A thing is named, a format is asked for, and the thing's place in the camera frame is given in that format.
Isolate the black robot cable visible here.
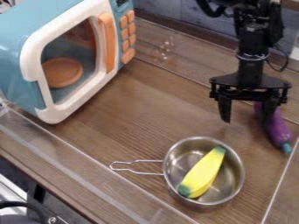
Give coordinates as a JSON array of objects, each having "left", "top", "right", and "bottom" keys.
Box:
[{"left": 193, "top": 0, "right": 291, "bottom": 74}]

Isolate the blue toy microwave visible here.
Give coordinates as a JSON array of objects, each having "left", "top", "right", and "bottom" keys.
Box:
[{"left": 0, "top": 0, "right": 136, "bottom": 123}]

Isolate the silver pot with wire handle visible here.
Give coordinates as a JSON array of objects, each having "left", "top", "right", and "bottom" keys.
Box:
[{"left": 109, "top": 136, "right": 245, "bottom": 211}]

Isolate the orange microwave turntable plate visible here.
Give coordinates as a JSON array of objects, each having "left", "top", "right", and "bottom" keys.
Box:
[{"left": 41, "top": 58, "right": 82, "bottom": 88}]

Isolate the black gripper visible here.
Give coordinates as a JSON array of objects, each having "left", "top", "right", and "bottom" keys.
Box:
[{"left": 209, "top": 57, "right": 291, "bottom": 128}]

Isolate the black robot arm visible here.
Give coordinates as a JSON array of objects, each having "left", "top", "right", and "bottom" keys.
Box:
[{"left": 209, "top": 0, "right": 291, "bottom": 127}]

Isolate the purple toy eggplant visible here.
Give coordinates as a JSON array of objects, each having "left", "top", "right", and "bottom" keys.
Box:
[{"left": 261, "top": 108, "right": 292, "bottom": 154}]

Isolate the black cable lower left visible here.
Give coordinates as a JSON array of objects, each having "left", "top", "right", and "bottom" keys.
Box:
[{"left": 0, "top": 200, "right": 46, "bottom": 224}]

